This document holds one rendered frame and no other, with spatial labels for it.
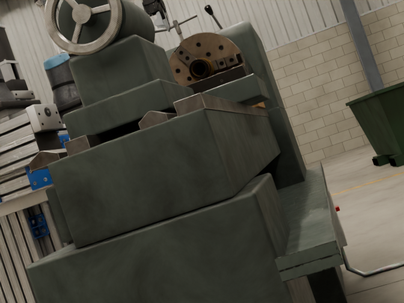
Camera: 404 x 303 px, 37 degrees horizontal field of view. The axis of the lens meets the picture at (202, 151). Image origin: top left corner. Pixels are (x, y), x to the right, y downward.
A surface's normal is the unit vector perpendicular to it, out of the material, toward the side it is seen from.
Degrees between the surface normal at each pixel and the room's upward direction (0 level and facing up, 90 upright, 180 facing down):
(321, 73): 90
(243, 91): 90
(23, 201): 90
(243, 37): 90
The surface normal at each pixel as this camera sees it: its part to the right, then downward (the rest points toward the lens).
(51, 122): 0.88, -0.31
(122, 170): -0.18, 0.05
